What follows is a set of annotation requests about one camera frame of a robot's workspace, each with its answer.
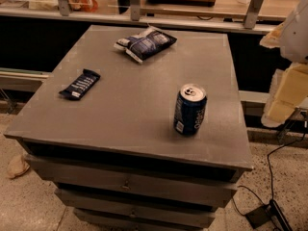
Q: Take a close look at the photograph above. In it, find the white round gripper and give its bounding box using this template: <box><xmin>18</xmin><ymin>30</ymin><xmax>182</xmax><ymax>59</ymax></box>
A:
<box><xmin>260</xmin><ymin>0</ymin><xmax>308</xmax><ymax>128</ymax></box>

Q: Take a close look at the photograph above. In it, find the blue pepsi can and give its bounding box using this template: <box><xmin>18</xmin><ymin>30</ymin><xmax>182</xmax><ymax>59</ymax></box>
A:
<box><xmin>173</xmin><ymin>84</ymin><xmax>207</xmax><ymax>136</ymax></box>

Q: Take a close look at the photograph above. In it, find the dark blue rxbar wrapper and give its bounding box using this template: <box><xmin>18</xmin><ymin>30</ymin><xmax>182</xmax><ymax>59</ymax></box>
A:
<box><xmin>59</xmin><ymin>69</ymin><xmax>100</xmax><ymax>100</ymax></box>

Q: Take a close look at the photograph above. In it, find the blue white chip bag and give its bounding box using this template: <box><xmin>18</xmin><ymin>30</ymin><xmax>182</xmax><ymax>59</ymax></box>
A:
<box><xmin>114</xmin><ymin>26</ymin><xmax>177</xmax><ymax>64</ymax></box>

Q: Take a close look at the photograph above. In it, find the top grey drawer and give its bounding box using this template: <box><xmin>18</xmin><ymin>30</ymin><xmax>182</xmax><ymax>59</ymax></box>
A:
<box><xmin>26</xmin><ymin>155</ymin><xmax>236</xmax><ymax>211</ymax></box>

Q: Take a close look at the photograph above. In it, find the grey drawer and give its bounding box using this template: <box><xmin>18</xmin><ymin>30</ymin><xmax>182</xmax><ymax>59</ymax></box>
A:
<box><xmin>53</xmin><ymin>188</ymin><xmax>217</xmax><ymax>229</ymax></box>
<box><xmin>26</xmin><ymin>155</ymin><xmax>236</xmax><ymax>211</ymax></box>
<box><xmin>73</xmin><ymin>208</ymin><xmax>203</xmax><ymax>231</ymax></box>

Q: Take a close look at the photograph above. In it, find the grey metal floor plate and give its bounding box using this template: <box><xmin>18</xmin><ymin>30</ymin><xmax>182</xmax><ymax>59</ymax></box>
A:
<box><xmin>244</xmin><ymin>205</ymin><xmax>270</xmax><ymax>229</ymax></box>

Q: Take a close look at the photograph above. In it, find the black power adapter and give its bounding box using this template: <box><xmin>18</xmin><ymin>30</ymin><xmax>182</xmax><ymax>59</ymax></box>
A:
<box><xmin>269</xmin><ymin>199</ymin><xmax>293</xmax><ymax>231</ymax></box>

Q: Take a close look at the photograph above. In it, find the grey drawer cabinet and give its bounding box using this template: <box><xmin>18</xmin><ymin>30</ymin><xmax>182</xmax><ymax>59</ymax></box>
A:
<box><xmin>3</xmin><ymin>24</ymin><xmax>254</xmax><ymax>231</ymax></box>

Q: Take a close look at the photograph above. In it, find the bottom grey drawer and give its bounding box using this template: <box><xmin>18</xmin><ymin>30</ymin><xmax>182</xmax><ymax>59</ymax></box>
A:
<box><xmin>73</xmin><ymin>208</ymin><xmax>203</xmax><ymax>231</ymax></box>

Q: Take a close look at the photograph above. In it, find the middle grey drawer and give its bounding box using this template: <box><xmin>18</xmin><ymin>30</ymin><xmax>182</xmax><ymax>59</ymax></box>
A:
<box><xmin>53</xmin><ymin>188</ymin><xmax>217</xmax><ymax>229</ymax></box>

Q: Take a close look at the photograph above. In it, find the black power cable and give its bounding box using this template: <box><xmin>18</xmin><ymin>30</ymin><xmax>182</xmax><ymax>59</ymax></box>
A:
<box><xmin>230</xmin><ymin>125</ymin><xmax>308</xmax><ymax>217</ymax></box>

